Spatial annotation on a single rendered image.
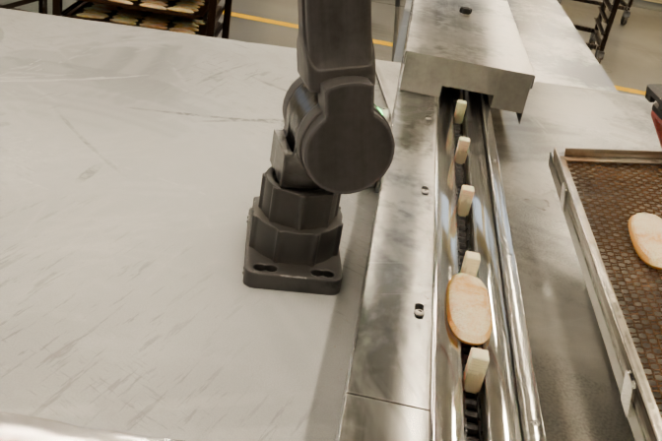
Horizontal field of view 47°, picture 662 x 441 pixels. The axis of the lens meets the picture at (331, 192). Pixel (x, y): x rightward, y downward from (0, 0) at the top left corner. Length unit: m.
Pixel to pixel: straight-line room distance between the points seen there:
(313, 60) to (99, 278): 0.25
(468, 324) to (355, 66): 0.22
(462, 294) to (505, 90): 0.50
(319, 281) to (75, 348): 0.21
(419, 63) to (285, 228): 0.47
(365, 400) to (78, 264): 0.29
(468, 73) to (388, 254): 0.46
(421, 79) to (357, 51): 0.47
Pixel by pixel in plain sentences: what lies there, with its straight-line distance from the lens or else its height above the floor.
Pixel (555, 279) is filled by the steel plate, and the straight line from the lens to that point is 0.79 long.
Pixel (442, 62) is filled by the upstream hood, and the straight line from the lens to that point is 1.07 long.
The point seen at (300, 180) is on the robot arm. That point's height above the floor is 0.91.
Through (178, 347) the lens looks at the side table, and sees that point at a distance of 0.60.
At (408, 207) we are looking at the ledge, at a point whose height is 0.86.
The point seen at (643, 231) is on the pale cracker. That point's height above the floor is 0.91.
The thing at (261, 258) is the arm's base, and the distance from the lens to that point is 0.68.
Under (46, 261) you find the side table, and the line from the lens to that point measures 0.69.
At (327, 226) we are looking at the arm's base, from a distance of 0.68.
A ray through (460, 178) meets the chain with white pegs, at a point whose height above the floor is 0.84.
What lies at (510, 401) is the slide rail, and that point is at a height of 0.85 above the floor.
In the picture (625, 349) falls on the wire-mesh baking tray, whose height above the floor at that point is 0.90.
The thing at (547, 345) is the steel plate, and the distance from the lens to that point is 0.69.
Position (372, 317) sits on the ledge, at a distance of 0.58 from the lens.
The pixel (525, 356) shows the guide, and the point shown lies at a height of 0.86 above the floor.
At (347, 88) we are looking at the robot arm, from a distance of 0.60.
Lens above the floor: 1.20
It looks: 26 degrees down
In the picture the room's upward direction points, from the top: 10 degrees clockwise
